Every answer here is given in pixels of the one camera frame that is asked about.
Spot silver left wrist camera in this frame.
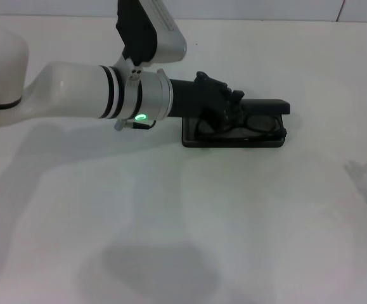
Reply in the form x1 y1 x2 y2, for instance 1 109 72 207
115 0 188 67

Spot black glasses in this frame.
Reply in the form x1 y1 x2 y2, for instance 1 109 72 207
195 114 287 142

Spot left wrist connector cable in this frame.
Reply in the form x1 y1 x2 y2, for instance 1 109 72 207
113 117 156 132

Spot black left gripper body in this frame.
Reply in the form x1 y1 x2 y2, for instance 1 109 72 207
169 71 229 120

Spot black glasses case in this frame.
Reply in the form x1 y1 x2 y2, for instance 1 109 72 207
181 98 292 149

